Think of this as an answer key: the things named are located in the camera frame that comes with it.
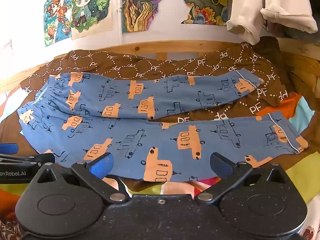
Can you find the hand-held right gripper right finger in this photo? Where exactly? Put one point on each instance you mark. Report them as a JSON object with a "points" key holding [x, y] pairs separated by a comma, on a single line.
{"points": [[221, 167]]}

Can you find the brown printed blanket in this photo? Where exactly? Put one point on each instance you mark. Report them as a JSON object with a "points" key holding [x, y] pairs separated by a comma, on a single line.
{"points": [[150, 66]]}

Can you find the blue cartoon wall poster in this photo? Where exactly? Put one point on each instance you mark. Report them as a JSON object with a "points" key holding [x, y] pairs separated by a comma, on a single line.
{"points": [[56, 17]]}

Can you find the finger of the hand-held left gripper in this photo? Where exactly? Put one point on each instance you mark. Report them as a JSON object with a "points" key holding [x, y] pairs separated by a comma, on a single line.
{"points": [[8, 148], [37, 158]]}

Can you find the blue car print pants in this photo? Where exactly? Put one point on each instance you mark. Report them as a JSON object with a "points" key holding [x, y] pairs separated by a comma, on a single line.
{"points": [[150, 97]]}

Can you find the blond cartoon figure wall poster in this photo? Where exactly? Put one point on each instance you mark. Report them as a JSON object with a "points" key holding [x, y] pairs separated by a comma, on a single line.
{"points": [[87, 7]]}

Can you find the white hanging garment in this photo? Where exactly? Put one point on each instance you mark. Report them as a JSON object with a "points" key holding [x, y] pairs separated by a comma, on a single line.
{"points": [[247, 12]]}

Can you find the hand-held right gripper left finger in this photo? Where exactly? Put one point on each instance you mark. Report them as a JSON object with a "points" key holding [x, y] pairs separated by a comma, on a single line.
{"points": [[101, 167]]}

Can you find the swirl pattern wall poster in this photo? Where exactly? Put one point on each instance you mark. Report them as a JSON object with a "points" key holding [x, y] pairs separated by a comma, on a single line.
{"points": [[140, 7]]}

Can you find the torn colourful wall poster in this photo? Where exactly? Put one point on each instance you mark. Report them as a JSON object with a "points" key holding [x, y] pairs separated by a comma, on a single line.
{"points": [[205, 7]]}

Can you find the wooden bed frame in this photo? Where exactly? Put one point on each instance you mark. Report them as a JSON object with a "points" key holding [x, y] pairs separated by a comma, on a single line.
{"points": [[140, 48]]}

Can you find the white wall pipe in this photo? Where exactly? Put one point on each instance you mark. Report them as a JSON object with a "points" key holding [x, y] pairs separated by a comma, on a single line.
{"points": [[120, 25]]}

